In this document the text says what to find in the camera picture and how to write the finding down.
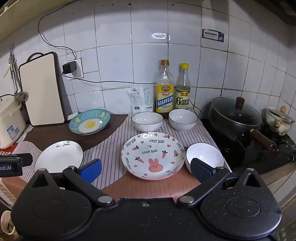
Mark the dark wall sticker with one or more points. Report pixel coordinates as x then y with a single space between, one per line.
212 36

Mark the cream floral pot with lid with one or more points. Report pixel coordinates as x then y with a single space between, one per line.
277 120

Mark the metal ladle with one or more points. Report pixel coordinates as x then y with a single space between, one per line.
20 95

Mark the glass pot lid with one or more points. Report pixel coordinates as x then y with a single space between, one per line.
231 111

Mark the yellow cap vinegar bottle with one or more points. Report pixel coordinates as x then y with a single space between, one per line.
182 97

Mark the cream rice cooker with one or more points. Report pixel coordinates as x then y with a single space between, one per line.
11 120

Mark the white plastic seasoning bag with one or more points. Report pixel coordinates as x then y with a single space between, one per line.
141 99

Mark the white wall socket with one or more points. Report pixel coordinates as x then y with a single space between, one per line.
79 69

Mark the black stove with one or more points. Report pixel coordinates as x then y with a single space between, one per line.
219 146

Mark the black range hood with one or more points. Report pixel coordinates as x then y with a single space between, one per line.
277 11

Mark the pink bunny plate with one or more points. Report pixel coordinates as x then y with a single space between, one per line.
152 150

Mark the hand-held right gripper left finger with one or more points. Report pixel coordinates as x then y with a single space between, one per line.
92 170

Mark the white ribbed bowl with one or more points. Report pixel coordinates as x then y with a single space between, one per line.
205 151
182 118
146 120

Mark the cream cutting board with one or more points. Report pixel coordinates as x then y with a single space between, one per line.
41 92

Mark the black power adapter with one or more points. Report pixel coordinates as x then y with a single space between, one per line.
69 67

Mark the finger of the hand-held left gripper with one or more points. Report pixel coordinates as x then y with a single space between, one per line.
26 160

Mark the white plate with black lettering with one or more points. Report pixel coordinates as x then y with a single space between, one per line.
57 157

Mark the blue fried egg plate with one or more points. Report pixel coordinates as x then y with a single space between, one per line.
97 117

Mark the black cooking pot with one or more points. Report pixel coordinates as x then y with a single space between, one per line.
231 132

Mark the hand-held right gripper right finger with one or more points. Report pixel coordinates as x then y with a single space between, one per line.
200 170

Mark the yellow label cooking wine bottle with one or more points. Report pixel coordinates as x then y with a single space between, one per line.
164 95

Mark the striped tablecloth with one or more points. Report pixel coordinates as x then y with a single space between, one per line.
111 148

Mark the small white plastic object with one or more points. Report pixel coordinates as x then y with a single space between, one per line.
73 115

